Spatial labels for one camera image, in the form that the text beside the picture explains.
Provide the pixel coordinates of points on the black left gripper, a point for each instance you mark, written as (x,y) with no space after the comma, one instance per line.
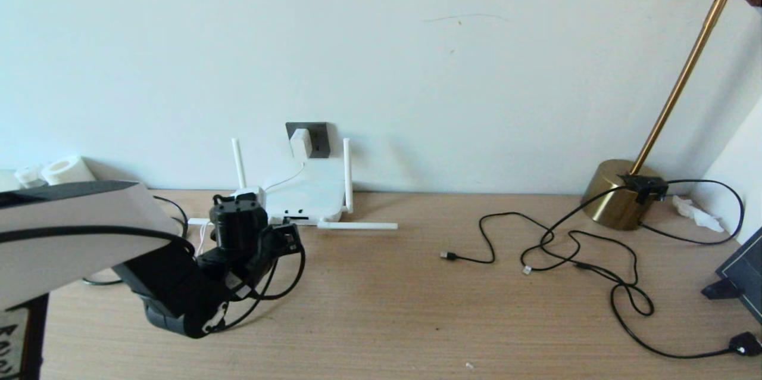
(238,200)

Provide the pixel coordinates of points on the white power adapter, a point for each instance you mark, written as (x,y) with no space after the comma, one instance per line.
(300,143)

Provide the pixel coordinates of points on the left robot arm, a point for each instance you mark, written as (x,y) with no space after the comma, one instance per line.
(77,237)

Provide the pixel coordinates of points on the white router with antennas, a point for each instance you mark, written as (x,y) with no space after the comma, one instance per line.
(312,195)

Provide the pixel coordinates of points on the white paper roll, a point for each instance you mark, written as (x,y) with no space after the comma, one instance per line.
(68,170)

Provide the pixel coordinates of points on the brass desk lamp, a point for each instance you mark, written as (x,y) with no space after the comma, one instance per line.
(613,194)

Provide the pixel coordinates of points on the crumpled white tissue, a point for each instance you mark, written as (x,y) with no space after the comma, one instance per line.
(696,213)

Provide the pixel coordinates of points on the black clip stand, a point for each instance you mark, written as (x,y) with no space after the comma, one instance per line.
(720,289)

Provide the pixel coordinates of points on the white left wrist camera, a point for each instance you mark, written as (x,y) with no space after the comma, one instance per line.
(253,194)

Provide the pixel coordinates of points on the grey wall socket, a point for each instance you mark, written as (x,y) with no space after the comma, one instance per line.
(321,140)

